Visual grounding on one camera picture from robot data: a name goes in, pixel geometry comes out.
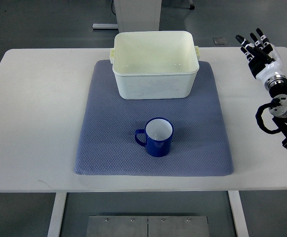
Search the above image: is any right white table leg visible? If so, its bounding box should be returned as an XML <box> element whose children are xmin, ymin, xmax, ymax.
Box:
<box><xmin>228</xmin><ymin>191</ymin><xmax>249</xmax><ymax>237</ymax></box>

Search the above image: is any white table leg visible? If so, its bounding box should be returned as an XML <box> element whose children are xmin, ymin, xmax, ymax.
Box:
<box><xmin>47</xmin><ymin>192</ymin><xmax>67</xmax><ymax>237</ymax></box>
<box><xmin>228</xmin><ymin>191</ymin><xmax>249</xmax><ymax>237</ymax></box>

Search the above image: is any blue textured mat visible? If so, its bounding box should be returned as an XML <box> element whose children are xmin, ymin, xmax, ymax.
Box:
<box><xmin>74</xmin><ymin>60</ymin><xmax>234</xmax><ymax>177</ymax></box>

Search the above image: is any left white table leg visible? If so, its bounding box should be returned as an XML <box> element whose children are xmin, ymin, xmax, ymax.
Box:
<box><xmin>47</xmin><ymin>192</ymin><xmax>67</xmax><ymax>237</ymax></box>

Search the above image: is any grey floor socket cover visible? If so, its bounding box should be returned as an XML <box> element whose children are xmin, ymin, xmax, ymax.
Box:
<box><xmin>213</xmin><ymin>37</ymin><xmax>227</xmax><ymax>45</ymax></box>

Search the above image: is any metal floor plate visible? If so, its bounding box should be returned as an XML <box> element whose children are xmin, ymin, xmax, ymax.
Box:
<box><xmin>86</xmin><ymin>216</ymin><xmax>210</xmax><ymax>237</ymax></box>

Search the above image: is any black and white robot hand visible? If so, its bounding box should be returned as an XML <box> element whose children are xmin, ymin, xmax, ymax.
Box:
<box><xmin>236</xmin><ymin>28</ymin><xmax>287</xmax><ymax>90</ymax></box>

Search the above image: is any blue mug white inside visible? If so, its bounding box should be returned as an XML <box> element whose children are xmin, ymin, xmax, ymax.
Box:
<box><xmin>135</xmin><ymin>117</ymin><xmax>174</xmax><ymax>158</ymax></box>

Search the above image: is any white plastic box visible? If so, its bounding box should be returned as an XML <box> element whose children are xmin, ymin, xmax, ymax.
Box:
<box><xmin>109</xmin><ymin>31</ymin><xmax>200</xmax><ymax>100</ymax></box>

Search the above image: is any white pillar base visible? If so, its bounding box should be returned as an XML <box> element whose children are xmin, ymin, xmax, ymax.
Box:
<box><xmin>92</xmin><ymin>0</ymin><xmax>162</xmax><ymax>33</ymax></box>

